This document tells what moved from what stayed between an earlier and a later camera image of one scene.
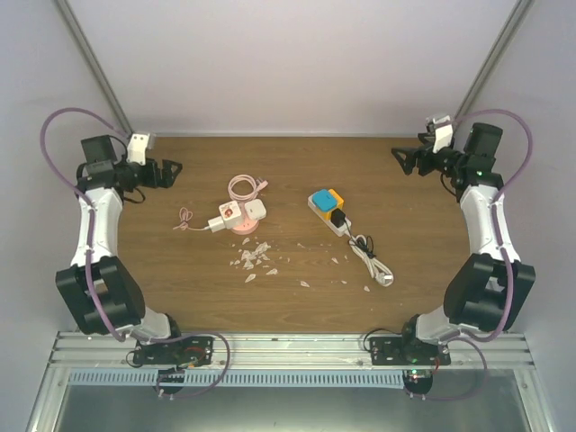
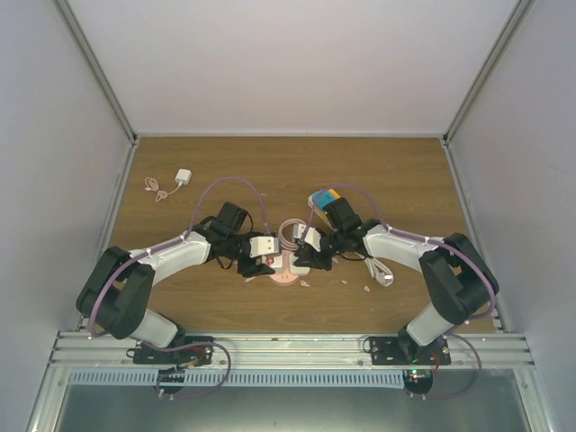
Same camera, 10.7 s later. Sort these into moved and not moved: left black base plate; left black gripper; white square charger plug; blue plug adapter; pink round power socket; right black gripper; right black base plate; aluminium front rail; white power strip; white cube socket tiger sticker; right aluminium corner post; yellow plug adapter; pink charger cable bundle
Moved: white square charger plug; pink round power socket; right black gripper; white cube socket tiger sticker; left black gripper; pink charger cable bundle
Not moved: left black base plate; white power strip; yellow plug adapter; right aluminium corner post; blue plug adapter; aluminium front rail; right black base plate
